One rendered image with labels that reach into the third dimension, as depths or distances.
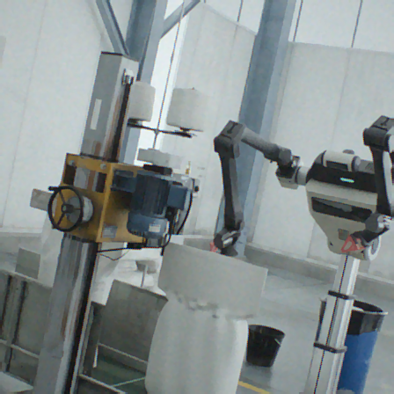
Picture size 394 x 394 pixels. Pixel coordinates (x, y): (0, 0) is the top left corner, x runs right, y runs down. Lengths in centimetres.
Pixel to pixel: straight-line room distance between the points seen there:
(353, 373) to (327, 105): 703
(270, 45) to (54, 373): 949
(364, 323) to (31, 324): 248
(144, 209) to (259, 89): 918
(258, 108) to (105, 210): 909
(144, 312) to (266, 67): 862
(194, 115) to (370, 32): 890
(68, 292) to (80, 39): 593
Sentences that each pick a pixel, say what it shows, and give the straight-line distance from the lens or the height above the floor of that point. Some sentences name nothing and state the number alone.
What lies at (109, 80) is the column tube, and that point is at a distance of 290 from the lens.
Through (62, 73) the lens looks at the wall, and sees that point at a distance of 847.
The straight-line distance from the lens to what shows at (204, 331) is 302.
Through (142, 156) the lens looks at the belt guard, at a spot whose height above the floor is 138.
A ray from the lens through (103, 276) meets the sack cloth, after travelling 337.
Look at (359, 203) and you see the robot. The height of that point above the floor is 137.
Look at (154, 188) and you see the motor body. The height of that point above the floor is 128.
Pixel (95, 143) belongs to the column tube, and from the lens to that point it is 290.
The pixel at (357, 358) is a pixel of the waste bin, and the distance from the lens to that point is 516.
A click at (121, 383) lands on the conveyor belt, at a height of 38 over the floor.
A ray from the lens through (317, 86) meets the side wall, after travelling 1177.
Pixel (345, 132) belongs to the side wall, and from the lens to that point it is 1147.
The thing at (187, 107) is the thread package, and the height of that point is 161.
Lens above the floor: 142
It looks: 3 degrees down
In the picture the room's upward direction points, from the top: 12 degrees clockwise
